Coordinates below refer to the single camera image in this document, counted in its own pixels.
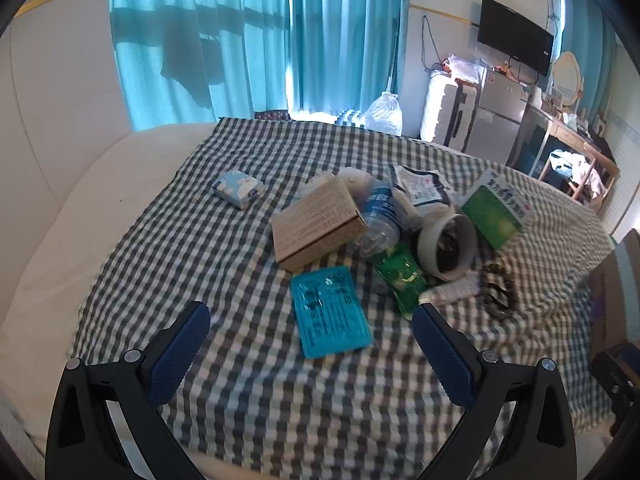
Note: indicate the large clear water jug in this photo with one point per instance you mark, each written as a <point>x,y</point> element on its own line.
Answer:
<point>385,115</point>

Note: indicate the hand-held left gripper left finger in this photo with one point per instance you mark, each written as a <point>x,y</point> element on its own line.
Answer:
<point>185,350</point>

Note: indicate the large cardboard box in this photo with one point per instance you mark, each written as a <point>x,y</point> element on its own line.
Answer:
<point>612,280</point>

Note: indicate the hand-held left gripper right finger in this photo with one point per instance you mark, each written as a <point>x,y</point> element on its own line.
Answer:
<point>442,355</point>

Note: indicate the light clothes pile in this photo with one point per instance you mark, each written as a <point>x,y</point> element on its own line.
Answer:
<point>585,167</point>

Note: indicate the wooden chair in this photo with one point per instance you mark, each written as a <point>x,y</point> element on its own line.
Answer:
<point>582,187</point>

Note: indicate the blue white tissue pack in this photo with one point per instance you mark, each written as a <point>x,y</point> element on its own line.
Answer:
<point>239,187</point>

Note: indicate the clear plastic bag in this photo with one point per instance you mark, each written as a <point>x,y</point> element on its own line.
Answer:
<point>465,67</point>

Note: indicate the clear plastic water bottle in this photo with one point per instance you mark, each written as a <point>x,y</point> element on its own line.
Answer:
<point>380,210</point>

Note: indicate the silver small fridge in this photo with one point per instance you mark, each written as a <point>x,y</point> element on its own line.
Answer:
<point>495,125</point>

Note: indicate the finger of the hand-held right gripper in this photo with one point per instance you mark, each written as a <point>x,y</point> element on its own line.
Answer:
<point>612,372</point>

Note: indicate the oval wooden mirror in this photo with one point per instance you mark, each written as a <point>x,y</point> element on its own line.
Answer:
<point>567,80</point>

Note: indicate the grey white checkered cloth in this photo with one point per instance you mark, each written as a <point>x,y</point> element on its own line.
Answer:
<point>225,260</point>

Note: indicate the black bag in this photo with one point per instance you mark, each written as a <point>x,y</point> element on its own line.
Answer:
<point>607,145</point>

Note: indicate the teal packet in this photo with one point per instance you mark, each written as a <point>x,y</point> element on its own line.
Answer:
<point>330,315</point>

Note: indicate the white squeeze tube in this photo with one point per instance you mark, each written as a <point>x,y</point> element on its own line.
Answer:
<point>455,290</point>

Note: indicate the black wall television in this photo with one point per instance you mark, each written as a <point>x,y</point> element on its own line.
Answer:
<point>515,35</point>

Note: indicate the small brown carton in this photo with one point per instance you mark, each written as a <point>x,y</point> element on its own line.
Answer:
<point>315,225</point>

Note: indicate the dark patterned cloth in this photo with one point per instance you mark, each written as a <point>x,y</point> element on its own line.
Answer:
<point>272,115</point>

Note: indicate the pack of water bottles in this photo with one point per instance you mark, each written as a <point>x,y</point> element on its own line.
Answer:
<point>351,120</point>

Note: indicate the wooden desk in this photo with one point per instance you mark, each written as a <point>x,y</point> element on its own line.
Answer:
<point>565,130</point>

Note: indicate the green white medicine box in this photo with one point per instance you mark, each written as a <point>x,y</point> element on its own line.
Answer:
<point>492,215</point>

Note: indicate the green snack packet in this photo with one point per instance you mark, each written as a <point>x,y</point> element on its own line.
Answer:
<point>400,275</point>

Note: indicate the white louvered wardrobe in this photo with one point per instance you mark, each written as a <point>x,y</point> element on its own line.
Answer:
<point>622,175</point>

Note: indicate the teal window curtain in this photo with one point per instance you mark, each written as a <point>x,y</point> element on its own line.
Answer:
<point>345,35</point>
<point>200,35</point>
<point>590,25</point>

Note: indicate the white printed pouch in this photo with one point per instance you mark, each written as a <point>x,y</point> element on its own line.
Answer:
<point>420,185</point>

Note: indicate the white suitcase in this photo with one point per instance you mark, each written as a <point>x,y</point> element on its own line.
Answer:
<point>440,110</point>

